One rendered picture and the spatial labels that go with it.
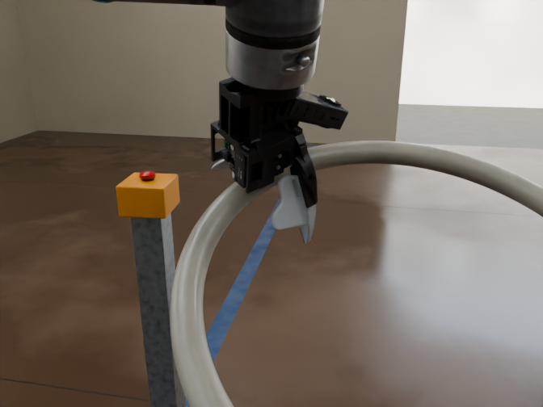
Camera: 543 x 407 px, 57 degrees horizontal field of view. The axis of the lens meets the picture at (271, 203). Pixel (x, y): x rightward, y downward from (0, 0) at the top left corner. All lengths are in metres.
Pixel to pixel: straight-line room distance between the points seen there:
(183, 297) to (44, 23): 6.92
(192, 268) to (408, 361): 2.01
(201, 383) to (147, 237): 0.89
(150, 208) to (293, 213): 0.69
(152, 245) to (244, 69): 0.86
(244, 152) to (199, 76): 5.92
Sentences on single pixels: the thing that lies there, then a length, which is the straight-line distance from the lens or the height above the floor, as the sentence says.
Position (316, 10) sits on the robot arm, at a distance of 0.47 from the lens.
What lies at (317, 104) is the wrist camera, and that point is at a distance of 0.56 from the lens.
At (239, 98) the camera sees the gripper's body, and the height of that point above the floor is 1.38.
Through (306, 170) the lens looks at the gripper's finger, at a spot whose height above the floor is 1.30.
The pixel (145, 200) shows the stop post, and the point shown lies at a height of 1.05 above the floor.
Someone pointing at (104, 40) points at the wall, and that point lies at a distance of 6.89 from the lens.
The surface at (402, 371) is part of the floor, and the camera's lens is 2.37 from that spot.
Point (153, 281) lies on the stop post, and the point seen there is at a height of 0.82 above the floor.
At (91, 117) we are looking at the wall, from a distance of 7.14.
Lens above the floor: 1.45
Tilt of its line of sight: 20 degrees down
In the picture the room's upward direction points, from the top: straight up
